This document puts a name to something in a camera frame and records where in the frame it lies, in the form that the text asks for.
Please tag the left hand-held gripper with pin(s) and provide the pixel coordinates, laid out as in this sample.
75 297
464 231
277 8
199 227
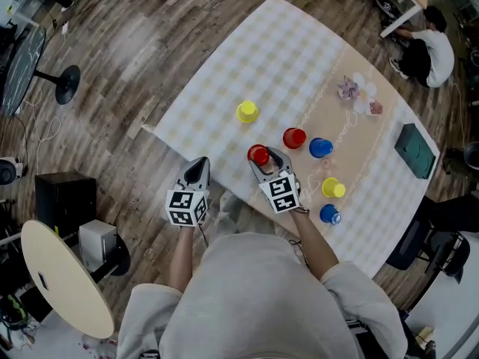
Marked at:
183 208

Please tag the round beige table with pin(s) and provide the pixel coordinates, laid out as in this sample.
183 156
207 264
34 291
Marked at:
63 275

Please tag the black folding chair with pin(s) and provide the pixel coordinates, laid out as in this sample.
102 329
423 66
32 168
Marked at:
454 254

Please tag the purple plant in white pot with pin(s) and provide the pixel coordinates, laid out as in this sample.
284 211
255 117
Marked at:
348 90

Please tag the person's right forearm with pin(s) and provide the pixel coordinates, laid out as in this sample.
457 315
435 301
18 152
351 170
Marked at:
314 245

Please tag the red paper cup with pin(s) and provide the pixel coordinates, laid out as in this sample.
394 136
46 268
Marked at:
258 152
294 137

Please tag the dark small phone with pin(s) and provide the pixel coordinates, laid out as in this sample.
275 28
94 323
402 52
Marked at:
43 280

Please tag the round black marble table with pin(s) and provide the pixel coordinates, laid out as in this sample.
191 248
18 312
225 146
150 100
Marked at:
26 66

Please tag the blue paper cup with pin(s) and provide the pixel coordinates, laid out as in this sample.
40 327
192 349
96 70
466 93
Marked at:
321 147
329 213

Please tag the white power strip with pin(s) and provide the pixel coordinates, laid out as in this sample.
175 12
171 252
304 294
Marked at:
65 27

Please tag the person's grey trouser legs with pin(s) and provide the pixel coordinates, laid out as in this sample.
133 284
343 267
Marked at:
234 215

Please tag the dark green box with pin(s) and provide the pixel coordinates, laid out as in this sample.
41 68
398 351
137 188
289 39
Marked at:
413 150

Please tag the small pinkish dish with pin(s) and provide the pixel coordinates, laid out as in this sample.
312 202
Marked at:
376 107

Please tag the black white backpack rig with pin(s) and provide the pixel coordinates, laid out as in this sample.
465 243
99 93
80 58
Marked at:
387 6

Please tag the black cabinet box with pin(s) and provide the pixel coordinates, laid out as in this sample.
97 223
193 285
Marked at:
63 200

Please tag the white grey computer case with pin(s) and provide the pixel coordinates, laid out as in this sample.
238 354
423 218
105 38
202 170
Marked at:
95 241

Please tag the black grey round device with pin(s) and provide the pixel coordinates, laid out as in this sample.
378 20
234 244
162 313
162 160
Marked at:
9 172

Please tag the yellow paper cup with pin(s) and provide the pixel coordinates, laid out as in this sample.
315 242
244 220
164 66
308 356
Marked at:
247 111
332 187

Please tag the person's grey sweatshirt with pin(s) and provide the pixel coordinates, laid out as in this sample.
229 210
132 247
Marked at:
262 305

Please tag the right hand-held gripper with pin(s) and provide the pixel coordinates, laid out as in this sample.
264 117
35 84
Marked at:
280 193

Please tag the person's left forearm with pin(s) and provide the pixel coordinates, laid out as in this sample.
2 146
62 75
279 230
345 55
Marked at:
185 260

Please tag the black office chair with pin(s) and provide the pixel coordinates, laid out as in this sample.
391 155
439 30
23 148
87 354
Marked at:
409 245

